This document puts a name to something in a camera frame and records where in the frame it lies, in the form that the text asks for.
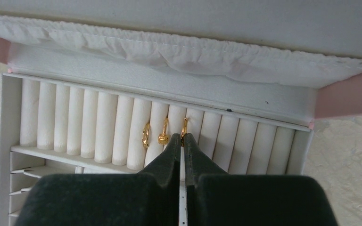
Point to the pink jewelry box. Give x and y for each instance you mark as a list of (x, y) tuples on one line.
[(93, 84)]

